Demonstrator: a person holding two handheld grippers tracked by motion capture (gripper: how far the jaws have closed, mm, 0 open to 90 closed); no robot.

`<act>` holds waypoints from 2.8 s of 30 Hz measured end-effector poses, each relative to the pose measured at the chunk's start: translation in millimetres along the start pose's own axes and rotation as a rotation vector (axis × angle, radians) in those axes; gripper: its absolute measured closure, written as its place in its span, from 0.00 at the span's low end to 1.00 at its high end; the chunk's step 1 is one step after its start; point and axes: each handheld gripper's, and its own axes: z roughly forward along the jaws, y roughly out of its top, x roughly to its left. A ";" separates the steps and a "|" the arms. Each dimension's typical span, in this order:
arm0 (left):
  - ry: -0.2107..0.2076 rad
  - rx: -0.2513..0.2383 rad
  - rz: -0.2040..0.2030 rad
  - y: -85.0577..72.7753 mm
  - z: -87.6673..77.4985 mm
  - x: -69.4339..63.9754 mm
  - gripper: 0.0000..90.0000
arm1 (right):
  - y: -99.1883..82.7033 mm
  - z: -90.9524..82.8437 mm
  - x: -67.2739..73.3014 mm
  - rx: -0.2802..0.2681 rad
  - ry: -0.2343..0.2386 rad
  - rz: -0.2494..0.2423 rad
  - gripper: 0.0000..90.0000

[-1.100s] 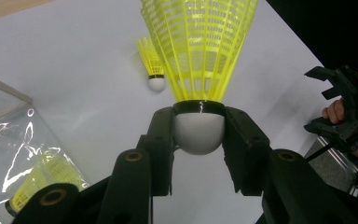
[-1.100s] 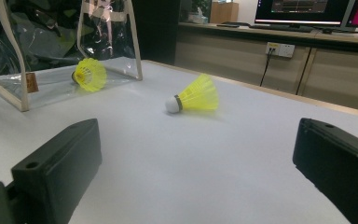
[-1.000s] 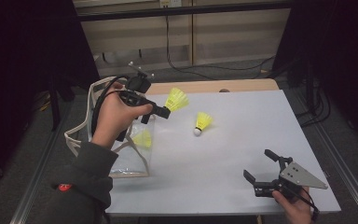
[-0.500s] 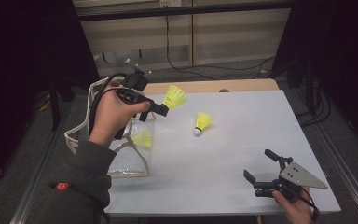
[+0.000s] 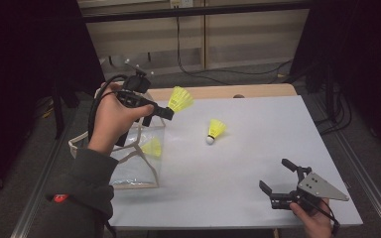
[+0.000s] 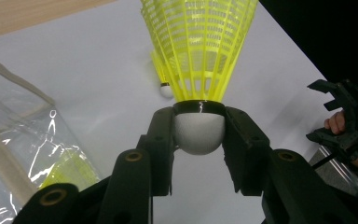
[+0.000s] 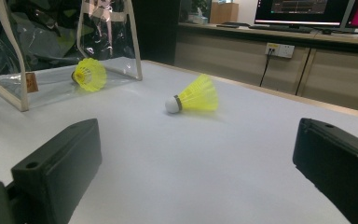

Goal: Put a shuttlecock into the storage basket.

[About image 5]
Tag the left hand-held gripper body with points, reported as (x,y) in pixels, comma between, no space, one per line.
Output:
(137,85)

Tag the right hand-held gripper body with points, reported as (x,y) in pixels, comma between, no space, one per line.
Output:
(319,187)

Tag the yellow shuttlecock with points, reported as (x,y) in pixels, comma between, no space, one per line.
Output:
(216,128)
(181,98)
(152,148)

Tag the clear bag with beige trim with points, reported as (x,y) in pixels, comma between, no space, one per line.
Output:
(135,172)

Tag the person's left hand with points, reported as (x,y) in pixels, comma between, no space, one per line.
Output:
(112,119)

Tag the person's right hand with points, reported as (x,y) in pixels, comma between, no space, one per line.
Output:
(316,226)

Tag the white table mat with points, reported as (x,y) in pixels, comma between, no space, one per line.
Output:
(244,198)

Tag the black metal bar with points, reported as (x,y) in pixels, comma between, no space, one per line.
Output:
(145,15)

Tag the black stand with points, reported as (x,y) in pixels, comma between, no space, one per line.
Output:
(330,99)
(58,112)

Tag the beige wooden cabinet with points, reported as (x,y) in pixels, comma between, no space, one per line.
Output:
(244,39)

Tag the dark curtain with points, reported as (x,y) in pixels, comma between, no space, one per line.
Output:
(370,66)
(20,66)

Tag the metal floor rail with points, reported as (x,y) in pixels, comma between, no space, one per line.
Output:
(48,168)
(372,185)

